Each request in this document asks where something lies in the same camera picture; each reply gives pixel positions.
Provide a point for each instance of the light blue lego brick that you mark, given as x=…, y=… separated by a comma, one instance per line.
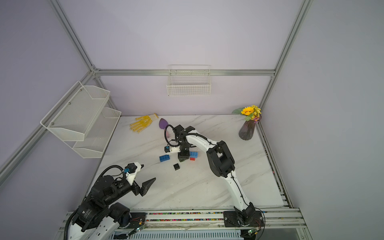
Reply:
x=193, y=155

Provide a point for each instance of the purple garden trowel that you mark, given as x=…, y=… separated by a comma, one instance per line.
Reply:
x=163, y=125

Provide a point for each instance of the yellow work glove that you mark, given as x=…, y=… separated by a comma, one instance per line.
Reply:
x=141, y=123

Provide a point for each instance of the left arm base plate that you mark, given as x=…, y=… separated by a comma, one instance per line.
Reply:
x=137, y=219

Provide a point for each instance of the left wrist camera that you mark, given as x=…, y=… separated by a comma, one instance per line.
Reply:
x=130, y=172

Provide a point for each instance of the dark blue lego brick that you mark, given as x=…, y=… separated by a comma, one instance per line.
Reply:
x=164, y=158

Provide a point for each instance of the white mesh shelf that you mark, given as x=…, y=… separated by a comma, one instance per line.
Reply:
x=97, y=140
x=72, y=118

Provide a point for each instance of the black lego brick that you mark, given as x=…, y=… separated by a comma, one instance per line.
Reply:
x=176, y=166

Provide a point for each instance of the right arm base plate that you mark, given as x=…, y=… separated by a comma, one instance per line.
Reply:
x=240, y=219

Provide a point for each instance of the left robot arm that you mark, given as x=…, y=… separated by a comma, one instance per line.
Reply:
x=100, y=214

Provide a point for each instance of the white mesh upper shelf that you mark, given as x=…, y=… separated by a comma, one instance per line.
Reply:
x=72, y=118

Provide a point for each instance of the dark glass vase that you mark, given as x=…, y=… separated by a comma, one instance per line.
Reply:
x=247, y=130

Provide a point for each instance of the white wire wall basket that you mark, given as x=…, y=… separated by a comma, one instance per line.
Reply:
x=189, y=80

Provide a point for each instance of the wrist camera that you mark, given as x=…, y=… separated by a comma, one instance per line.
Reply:
x=130, y=172
x=169, y=149

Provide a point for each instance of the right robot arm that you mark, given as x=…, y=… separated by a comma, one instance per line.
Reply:
x=221, y=163

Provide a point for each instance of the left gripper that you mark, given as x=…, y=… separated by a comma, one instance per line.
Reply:
x=145, y=186

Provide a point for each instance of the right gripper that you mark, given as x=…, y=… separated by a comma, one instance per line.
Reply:
x=184, y=155

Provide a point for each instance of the white mesh lower shelf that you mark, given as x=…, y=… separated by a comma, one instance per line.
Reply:
x=97, y=140

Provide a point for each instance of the sunflower bouquet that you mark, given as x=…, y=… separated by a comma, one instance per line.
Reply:
x=252, y=113

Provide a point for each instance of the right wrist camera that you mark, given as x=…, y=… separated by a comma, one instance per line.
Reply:
x=169, y=149

